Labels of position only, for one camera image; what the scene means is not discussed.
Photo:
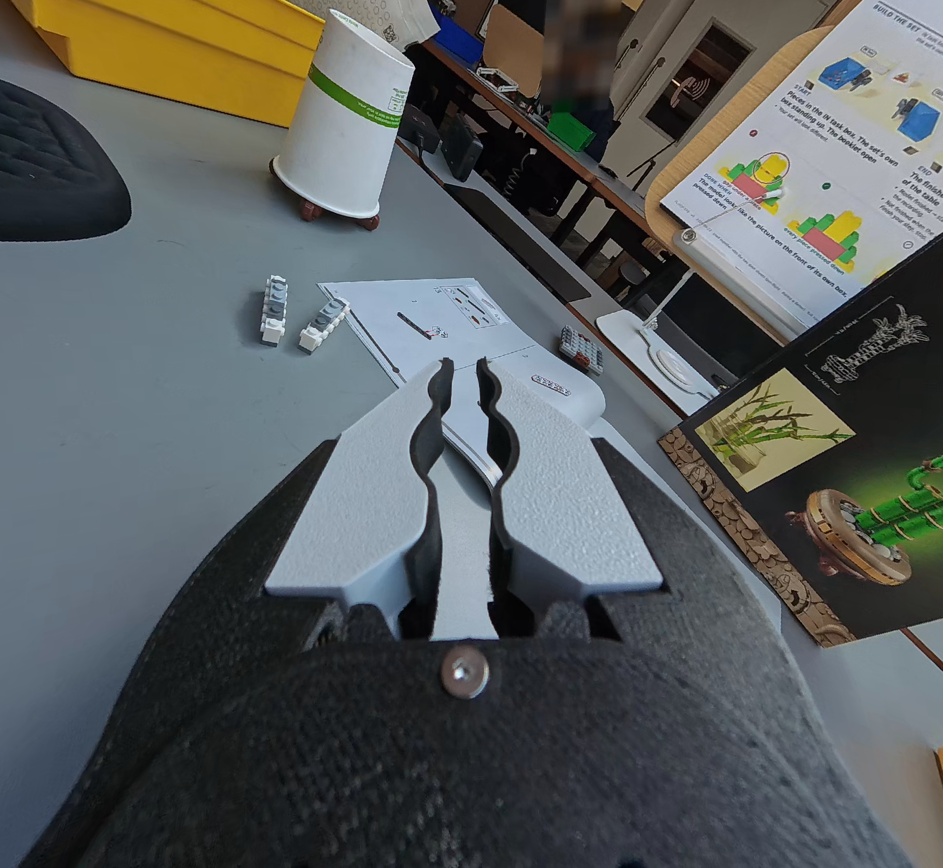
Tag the black padded wrist rest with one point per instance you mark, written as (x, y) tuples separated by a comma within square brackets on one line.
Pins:
[(51, 168)]

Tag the white lego beam grey plates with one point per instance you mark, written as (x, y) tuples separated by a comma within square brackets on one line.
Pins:
[(322, 327), (274, 308)]

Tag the lego instruction booklet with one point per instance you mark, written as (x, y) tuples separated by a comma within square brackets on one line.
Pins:
[(471, 345)]

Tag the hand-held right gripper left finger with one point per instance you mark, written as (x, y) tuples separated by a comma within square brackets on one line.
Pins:
[(353, 514)]

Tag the brown cardboard sheet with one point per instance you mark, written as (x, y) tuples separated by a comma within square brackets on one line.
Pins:
[(512, 50)]

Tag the white lamp base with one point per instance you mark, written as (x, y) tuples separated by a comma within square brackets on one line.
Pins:
[(648, 352)]

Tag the wooden edged long table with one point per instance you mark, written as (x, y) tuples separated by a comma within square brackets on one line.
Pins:
[(611, 183)]

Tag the grey lego base assembly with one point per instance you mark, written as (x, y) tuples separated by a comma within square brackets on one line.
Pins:
[(582, 351)]

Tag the black bamboo lego box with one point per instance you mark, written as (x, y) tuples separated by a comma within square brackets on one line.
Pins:
[(847, 478)]

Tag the blue plastic bin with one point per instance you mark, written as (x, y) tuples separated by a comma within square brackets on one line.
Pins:
[(460, 36)]

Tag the black power adapter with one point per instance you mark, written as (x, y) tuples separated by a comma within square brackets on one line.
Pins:
[(421, 131)]

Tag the wooden display board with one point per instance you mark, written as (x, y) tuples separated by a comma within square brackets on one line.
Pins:
[(737, 91)]

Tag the black electronic box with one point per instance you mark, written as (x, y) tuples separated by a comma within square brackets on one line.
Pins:
[(462, 146)]

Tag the yellow plastic bin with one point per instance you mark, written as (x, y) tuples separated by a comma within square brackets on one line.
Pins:
[(147, 28)]

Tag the white paper cup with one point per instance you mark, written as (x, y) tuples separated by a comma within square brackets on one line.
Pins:
[(339, 124)]

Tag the instruction poster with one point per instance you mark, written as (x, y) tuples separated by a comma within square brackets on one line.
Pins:
[(847, 146)]

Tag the brown lego foot piece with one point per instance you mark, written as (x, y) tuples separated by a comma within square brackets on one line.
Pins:
[(367, 223), (311, 210)]

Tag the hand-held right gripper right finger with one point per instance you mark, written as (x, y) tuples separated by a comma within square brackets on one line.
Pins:
[(574, 514)]

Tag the green plastic bin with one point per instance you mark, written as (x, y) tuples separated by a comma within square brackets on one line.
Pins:
[(571, 131)]

